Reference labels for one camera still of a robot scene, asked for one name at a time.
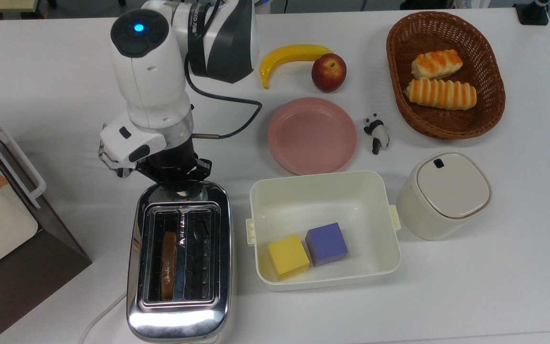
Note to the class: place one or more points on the pink plate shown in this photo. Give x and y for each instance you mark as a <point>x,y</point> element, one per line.
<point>312,136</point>

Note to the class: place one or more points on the striped long bread roll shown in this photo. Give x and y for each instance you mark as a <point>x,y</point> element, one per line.
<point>439,94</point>

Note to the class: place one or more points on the panda figurine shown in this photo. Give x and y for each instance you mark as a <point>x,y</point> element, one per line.
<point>377,134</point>

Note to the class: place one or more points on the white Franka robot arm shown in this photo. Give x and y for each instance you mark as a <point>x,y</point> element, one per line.
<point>151,81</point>

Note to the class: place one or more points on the orange glazed pastry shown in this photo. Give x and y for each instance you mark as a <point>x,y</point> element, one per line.
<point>436,64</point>

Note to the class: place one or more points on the cream and chrome toaster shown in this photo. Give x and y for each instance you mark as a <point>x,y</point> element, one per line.
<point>179,320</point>

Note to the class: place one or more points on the small cream lidded bin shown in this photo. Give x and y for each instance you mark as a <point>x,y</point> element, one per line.
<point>447,191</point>

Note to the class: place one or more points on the yellow banana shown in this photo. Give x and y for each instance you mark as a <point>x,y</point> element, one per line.
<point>289,55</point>

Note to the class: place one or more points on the toast bread slice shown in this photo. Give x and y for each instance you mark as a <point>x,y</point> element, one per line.
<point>169,267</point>

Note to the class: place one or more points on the cream oven with brown door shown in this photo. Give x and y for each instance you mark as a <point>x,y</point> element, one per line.
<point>12,267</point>

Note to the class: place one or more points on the white plastic container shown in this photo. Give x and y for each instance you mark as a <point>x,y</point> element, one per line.
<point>322,200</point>

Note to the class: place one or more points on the black stand base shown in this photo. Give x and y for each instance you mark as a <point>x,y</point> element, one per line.
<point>532,14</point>

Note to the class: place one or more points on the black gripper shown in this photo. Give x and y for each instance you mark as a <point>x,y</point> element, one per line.
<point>174,162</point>

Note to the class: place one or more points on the brown wicker basket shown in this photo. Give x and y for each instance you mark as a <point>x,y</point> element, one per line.
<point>490,71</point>

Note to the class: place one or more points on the yellow cube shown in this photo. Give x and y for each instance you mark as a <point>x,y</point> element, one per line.
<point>288,257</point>

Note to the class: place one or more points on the purple cube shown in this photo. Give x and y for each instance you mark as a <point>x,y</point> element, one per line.
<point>326,244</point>

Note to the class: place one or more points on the red apple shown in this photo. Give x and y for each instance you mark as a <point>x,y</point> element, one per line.
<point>329,72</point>

